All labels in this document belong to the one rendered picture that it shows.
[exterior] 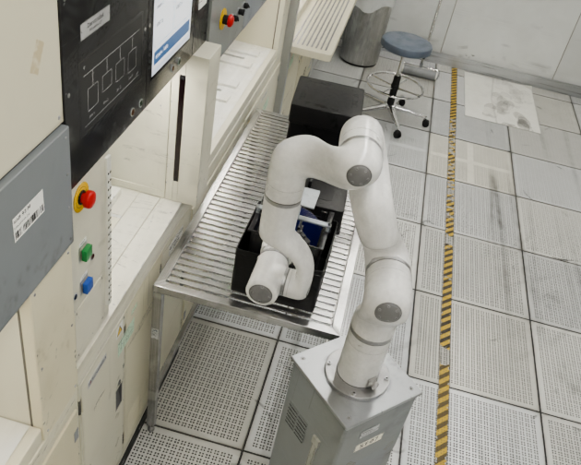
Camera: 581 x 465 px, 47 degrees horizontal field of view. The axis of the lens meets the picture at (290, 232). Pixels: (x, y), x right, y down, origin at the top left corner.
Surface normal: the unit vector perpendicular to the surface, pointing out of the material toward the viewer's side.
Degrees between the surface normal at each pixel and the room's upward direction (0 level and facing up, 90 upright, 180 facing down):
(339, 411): 0
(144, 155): 90
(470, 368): 0
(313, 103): 0
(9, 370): 90
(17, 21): 90
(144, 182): 90
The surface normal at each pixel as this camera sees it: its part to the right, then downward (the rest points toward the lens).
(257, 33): -0.21, 0.57
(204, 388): 0.16, -0.78
